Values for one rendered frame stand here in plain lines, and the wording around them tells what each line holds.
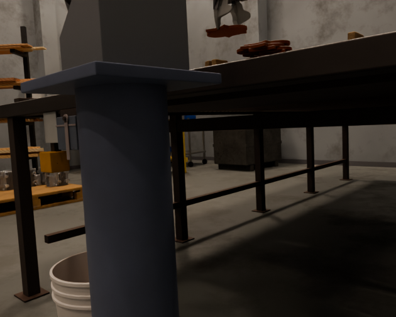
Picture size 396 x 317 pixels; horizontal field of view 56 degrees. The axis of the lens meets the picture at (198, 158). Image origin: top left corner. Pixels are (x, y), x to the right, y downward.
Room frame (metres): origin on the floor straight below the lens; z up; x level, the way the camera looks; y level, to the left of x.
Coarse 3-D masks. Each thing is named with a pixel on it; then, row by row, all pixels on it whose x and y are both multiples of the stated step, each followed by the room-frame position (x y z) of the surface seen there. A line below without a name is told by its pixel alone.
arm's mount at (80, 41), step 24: (72, 0) 0.66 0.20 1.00; (96, 0) 0.61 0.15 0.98; (120, 0) 0.64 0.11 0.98; (144, 0) 0.67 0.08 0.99; (168, 0) 0.71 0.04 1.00; (72, 24) 0.67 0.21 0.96; (96, 24) 0.61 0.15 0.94; (120, 24) 0.63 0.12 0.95; (144, 24) 0.67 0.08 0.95; (168, 24) 0.71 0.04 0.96; (72, 48) 0.67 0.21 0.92; (96, 48) 0.62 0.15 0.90; (120, 48) 0.63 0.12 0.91; (144, 48) 0.67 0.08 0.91; (168, 48) 0.71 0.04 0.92
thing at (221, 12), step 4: (220, 0) 1.13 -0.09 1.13; (224, 0) 1.13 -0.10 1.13; (228, 0) 1.12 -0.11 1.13; (220, 4) 1.13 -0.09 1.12; (224, 4) 1.12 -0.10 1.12; (220, 8) 1.13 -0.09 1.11; (224, 8) 1.12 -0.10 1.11; (228, 8) 1.11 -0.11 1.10; (216, 12) 1.12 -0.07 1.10; (220, 12) 1.12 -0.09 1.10; (224, 12) 1.11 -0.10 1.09; (228, 12) 1.10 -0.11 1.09; (216, 16) 1.12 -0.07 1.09; (220, 16) 1.12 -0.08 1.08; (216, 20) 1.12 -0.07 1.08; (220, 20) 1.13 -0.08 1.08; (216, 24) 1.12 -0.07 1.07; (220, 24) 1.13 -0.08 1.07
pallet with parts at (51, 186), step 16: (0, 176) 4.17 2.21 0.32; (32, 176) 4.39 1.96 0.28; (48, 176) 4.30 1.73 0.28; (64, 176) 4.38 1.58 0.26; (0, 192) 4.05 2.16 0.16; (32, 192) 3.94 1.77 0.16; (48, 192) 3.92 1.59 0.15; (64, 192) 4.42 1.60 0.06; (80, 192) 4.17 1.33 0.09; (0, 208) 3.90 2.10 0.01
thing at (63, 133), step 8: (64, 112) 1.38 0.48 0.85; (72, 112) 1.34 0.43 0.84; (56, 120) 1.39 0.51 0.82; (64, 120) 1.33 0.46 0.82; (72, 120) 1.31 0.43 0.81; (64, 128) 1.35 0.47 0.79; (72, 128) 1.31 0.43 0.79; (64, 136) 1.35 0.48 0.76; (72, 136) 1.32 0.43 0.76; (64, 144) 1.36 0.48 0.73; (72, 144) 1.32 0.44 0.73
